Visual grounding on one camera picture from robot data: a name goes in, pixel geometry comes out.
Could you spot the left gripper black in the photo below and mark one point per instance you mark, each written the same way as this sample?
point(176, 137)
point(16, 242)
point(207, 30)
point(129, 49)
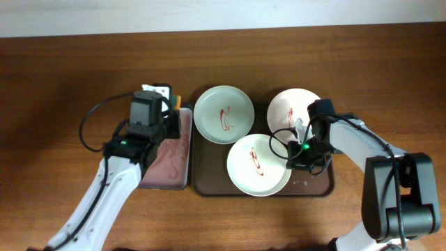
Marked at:
point(175, 124)

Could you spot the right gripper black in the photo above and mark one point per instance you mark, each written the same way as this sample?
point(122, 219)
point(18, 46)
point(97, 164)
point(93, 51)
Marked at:
point(298, 162)

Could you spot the green orange sponge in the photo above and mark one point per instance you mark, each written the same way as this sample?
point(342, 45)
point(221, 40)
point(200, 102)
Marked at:
point(176, 102)

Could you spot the white plate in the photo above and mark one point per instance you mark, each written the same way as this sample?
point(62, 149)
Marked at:
point(285, 108)

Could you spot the pale green plate front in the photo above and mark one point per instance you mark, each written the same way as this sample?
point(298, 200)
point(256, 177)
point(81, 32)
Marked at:
point(254, 168)

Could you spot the pale green plate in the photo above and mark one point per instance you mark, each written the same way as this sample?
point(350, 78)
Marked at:
point(224, 114)
point(254, 168)

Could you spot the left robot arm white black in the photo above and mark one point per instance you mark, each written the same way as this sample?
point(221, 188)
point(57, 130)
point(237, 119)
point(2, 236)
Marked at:
point(126, 158)

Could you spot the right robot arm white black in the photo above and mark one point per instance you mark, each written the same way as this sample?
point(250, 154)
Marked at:
point(399, 197)

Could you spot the small tray with pink water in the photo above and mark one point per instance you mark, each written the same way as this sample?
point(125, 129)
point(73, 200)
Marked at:
point(171, 167)

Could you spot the large brown serving tray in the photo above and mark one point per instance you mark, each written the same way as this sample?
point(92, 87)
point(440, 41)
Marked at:
point(210, 177)

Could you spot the pale green plate top left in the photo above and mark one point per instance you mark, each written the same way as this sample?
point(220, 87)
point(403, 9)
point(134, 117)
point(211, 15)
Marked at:
point(224, 114)

